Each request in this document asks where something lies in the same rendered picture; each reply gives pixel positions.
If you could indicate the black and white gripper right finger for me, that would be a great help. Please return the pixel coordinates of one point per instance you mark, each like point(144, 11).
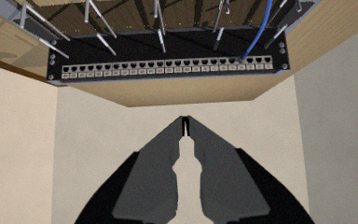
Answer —
point(235, 187)

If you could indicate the grey network port rack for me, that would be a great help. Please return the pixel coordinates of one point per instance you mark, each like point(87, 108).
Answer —
point(183, 52)

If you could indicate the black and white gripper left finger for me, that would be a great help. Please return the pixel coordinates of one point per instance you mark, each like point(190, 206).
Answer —
point(143, 189)

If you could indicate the blue network cable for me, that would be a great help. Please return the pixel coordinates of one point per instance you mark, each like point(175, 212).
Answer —
point(263, 24)

